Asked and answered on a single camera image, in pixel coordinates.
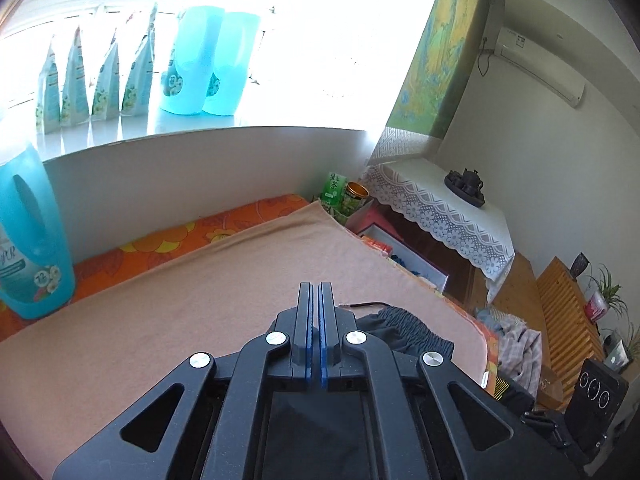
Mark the pile of pale clothes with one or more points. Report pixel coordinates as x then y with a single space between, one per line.
515 350

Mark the pale green refill pouch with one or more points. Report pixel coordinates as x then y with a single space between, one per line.
48 100
106 90
75 95
137 80

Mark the potted green plant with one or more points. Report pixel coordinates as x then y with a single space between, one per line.
605 295

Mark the dark tea set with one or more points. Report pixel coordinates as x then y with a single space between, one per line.
467 187

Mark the orange floral bed sheet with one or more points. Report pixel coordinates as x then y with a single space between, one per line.
165 245

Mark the beige blanket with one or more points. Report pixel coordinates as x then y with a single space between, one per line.
200 285

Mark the pink white cardboard box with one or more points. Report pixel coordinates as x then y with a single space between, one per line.
400 250

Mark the black pants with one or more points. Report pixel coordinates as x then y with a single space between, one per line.
415 332

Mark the lace-covered side table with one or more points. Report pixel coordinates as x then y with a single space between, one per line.
425 180

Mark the gold tin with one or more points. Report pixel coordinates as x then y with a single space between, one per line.
356 195

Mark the green tea box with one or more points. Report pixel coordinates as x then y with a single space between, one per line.
334 190

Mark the large blue detergent jug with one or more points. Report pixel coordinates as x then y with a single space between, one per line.
30 220

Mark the white air conditioner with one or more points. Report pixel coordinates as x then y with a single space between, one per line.
540 65

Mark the wooden slatted bench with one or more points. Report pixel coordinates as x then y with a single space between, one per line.
565 305

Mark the black speaker box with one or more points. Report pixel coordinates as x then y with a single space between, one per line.
595 400

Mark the tall blue detergent bottle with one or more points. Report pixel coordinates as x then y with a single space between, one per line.
187 70
232 75

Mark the yellow green wall scroll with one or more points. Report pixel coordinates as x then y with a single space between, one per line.
440 60

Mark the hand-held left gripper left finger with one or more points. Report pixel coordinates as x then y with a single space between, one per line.
306 340

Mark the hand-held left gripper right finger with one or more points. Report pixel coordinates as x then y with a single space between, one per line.
326 340

